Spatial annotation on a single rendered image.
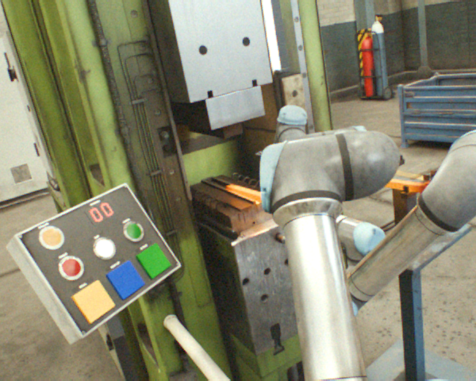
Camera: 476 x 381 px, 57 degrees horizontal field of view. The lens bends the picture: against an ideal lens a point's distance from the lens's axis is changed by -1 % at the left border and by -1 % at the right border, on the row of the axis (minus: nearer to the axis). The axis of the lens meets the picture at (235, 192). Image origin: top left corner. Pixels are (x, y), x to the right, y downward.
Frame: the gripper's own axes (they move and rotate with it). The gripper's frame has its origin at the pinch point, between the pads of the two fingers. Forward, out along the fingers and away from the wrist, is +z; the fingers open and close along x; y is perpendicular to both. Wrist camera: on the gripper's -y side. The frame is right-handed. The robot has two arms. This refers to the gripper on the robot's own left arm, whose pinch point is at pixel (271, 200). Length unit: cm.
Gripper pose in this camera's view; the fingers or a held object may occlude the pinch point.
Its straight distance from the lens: 144.4
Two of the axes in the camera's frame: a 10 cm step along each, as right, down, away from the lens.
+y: 5.1, 6.2, -5.9
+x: 8.5, -3.1, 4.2
